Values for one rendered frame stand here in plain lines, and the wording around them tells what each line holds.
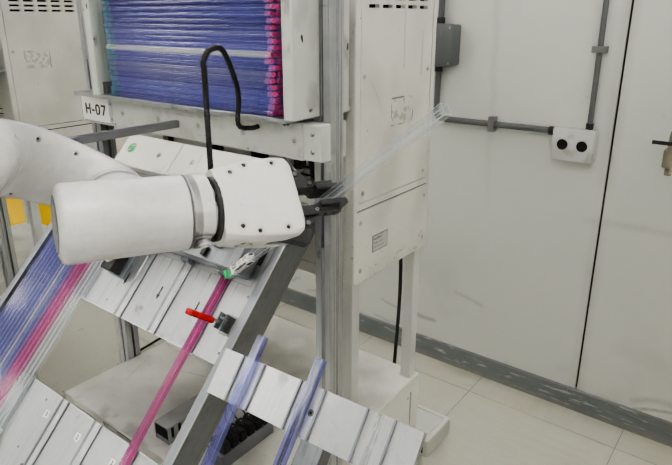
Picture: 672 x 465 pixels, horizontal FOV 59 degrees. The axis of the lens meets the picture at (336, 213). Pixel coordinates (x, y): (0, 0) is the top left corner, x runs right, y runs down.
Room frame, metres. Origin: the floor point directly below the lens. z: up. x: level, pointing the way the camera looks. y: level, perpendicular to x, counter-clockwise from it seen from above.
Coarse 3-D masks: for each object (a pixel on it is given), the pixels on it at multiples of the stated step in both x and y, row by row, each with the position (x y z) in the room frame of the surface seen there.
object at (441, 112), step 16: (432, 112) 0.61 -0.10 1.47; (448, 112) 0.61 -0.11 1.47; (416, 128) 0.63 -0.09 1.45; (432, 128) 0.62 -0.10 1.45; (400, 144) 0.64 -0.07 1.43; (368, 160) 0.68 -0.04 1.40; (384, 160) 0.66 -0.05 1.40; (352, 176) 0.69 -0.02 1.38; (368, 176) 0.68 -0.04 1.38; (336, 192) 0.71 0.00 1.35; (256, 256) 0.83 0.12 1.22
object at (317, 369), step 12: (324, 360) 0.72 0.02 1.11; (312, 372) 0.71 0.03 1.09; (312, 384) 0.70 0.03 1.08; (300, 396) 0.69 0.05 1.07; (312, 396) 0.69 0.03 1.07; (300, 408) 0.68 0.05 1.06; (300, 420) 0.67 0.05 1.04; (288, 432) 0.66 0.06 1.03; (288, 444) 0.65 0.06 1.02; (276, 456) 0.65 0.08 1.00; (288, 456) 0.65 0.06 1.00
